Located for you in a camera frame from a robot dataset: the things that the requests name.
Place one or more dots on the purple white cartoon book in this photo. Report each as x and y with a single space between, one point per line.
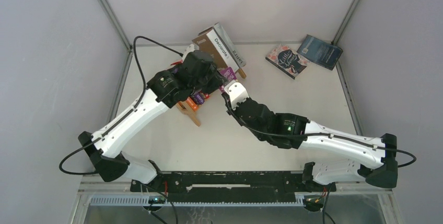
198 98

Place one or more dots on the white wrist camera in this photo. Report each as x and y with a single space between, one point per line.
192 47
236 92

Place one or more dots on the orange Treehouse book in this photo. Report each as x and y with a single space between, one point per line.
190 102

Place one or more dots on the purple Treehouse book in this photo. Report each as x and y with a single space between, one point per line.
228 75

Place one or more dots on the wooden book rack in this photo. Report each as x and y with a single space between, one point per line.
186 110

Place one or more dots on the brown white Decorate book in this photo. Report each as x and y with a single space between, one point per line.
210 42

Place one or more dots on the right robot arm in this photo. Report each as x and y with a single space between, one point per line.
374 160

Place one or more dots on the grey ianra book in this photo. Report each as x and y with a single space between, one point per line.
229 44

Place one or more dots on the aluminium frame rail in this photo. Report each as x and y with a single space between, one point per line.
118 192

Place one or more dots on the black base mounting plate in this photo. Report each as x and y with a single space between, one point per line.
231 187

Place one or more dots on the dark blue book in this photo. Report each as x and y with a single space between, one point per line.
320 52

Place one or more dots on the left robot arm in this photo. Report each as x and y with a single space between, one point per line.
104 146

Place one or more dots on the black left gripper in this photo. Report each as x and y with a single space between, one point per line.
217 80

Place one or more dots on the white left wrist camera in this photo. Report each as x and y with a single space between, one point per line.
192 47

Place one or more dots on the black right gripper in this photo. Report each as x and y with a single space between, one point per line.
234 112

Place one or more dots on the dark floral book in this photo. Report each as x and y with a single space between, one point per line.
287 60

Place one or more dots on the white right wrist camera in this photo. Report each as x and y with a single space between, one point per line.
236 92

